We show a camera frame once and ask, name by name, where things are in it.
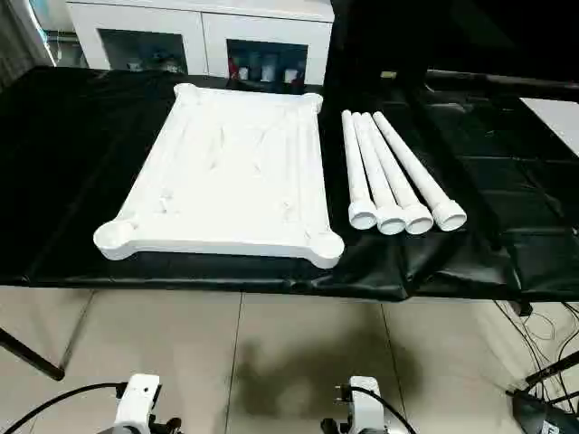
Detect white plastic table top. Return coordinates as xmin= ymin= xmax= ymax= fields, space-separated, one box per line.
xmin=92 ymin=82 xmax=346 ymax=271

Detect black metal table leg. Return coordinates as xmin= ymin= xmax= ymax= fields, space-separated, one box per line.
xmin=0 ymin=325 xmax=65 ymax=382

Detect black device box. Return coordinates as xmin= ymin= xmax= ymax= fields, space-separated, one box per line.
xmin=508 ymin=388 xmax=579 ymax=434

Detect black work mat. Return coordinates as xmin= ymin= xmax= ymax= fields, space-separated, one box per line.
xmin=0 ymin=65 xmax=579 ymax=303

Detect white flat board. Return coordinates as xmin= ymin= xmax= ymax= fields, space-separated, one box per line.
xmin=518 ymin=96 xmax=579 ymax=159

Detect white glass door cabinet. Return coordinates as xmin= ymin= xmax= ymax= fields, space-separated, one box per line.
xmin=66 ymin=0 xmax=336 ymax=90

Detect grey curtain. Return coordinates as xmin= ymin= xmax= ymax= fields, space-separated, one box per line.
xmin=0 ymin=0 xmax=52 ymax=90

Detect black right camera cable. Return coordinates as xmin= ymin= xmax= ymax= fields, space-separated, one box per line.
xmin=377 ymin=389 xmax=417 ymax=434

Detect black camera cable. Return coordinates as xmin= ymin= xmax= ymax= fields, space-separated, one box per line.
xmin=377 ymin=389 xmax=417 ymax=434
xmin=0 ymin=382 xmax=132 ymax=434

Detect black left camera cable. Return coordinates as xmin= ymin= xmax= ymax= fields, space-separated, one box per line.
xmin=0 ymin=382 xmax=132 ymax=434

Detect coiled black cables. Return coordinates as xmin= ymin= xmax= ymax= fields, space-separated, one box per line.
xmin=524 ymin=348 xmax=579 ymax=385

